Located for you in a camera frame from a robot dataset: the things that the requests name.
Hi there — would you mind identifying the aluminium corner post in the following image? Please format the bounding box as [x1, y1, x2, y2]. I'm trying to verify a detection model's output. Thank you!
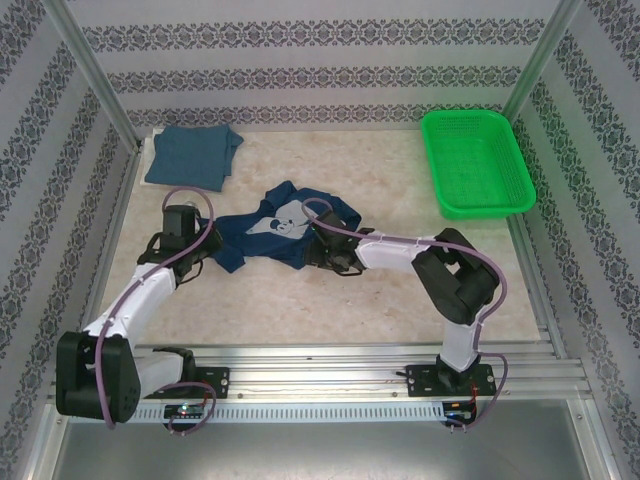
[501, 0, 586, 121]
[44, 0, 144, 150]

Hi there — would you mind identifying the slotted white cable duct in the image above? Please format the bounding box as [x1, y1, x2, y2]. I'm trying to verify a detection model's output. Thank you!
[134, 403, 446, 422]

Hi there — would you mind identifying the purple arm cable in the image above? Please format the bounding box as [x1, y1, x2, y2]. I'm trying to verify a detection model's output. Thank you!
[97, 186, 217, 436]
[301, 198, 511, 434]

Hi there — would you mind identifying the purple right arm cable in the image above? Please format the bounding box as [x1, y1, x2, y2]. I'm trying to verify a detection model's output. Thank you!
[301, 198, 511, 434]

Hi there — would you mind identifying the green plastic basket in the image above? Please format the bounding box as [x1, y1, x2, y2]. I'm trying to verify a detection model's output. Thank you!
[419, 108, 538, 221]

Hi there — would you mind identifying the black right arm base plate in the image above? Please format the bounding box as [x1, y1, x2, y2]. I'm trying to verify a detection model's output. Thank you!
[407, 363, 494, 400]

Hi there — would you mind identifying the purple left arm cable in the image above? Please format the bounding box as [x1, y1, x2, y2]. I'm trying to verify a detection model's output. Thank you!
[97, 186, 217, 436]

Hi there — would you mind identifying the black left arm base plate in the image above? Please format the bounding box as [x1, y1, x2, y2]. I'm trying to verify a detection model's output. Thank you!
[192, 367, 231, 400]

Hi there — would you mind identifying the dark blue cartoon print t-shirt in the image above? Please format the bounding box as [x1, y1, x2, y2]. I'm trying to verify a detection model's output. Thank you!
[202, 180, 364, 274]

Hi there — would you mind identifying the folded teal blue t-shirt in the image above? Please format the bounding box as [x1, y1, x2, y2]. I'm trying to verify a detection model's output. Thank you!
[144, 124, 245, 192]

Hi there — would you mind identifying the grey metal shelf panel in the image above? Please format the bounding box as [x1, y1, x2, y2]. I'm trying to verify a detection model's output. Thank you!
[42, 399, 619, 480]

